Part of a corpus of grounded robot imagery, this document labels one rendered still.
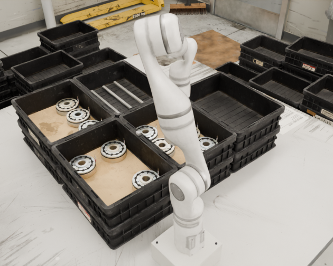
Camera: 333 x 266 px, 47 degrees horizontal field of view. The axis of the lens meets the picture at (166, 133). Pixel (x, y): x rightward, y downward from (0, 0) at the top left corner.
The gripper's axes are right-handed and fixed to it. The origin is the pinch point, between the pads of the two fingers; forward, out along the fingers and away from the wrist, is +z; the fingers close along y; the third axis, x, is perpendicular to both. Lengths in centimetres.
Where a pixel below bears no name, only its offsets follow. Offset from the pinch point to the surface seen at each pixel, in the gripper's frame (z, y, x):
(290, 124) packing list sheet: 30, 44, -55
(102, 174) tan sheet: 17.5, -8.9, 28.2
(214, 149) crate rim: 7.8, -3.2, -13.5
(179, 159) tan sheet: 17.4, 1.2, -0.7
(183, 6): 90, 362, 5
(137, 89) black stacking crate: 18, 52, 22
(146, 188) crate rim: 7.5, -24.3, 9.7
